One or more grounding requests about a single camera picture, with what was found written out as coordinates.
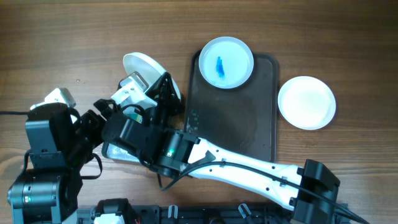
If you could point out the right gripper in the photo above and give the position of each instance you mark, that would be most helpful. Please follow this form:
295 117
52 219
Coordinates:
168 98

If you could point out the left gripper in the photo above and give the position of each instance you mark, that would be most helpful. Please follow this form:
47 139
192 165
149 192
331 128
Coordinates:
92 117

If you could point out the green yellow sponge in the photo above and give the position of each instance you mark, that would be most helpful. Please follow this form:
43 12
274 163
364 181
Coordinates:
131 112

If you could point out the brown plastic tray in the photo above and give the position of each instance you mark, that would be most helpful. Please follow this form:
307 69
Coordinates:
242 119

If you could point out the white plate top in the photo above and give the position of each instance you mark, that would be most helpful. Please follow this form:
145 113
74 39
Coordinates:
226 62

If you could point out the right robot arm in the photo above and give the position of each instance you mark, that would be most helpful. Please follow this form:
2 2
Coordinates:
311 187

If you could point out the black metal water tray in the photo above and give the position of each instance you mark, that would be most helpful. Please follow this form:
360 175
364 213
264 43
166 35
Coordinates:
124 152

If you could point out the white plate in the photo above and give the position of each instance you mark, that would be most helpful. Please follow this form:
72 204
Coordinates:
226 62
145 65
306 103

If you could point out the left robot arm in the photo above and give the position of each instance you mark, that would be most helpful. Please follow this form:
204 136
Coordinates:
61 143

